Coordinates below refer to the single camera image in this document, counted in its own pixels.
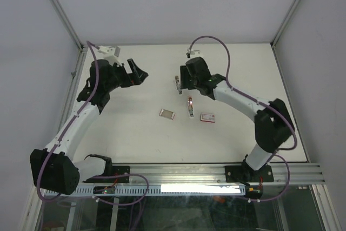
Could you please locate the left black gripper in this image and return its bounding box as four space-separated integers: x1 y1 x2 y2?
105 58 148 91

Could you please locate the pink white mini stapler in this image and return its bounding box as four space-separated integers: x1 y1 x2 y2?
188 96 194 118

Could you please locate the staple box tray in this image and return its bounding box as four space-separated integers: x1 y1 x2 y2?
159 109 175 120

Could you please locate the red white staple box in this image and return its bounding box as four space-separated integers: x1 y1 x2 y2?
200 113 215 123

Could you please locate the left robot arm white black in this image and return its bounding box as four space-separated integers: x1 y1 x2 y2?
30 59 149 195

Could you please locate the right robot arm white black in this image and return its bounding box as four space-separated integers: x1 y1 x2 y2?
179 57 297 183

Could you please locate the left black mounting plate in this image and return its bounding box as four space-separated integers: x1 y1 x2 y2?
108 165 130 184

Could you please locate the black mounting plate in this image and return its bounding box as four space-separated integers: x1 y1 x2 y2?
108 165 130 184
224 165 274 184

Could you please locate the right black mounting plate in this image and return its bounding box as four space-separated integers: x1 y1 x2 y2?
224 165 274 184

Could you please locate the left aluminium frame post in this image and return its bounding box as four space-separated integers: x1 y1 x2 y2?
35 0 88 53

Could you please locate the aluminium frame post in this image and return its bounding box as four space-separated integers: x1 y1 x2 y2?
35 0 88 53
270 0 301 48

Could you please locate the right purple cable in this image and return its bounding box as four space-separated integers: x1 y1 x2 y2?
189 35 298 202

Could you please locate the purple cable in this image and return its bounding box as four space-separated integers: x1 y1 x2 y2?
36 41 99 202
189 35 298 202

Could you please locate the grey slotted cable duct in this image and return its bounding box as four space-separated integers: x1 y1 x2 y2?
43 184 247 196

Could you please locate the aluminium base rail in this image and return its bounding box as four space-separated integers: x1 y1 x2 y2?
71 162 325 187

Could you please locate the right aluminium frame post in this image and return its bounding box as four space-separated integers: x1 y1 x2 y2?
270 0 301 48

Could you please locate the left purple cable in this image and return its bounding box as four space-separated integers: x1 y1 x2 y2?
36 41 99 202

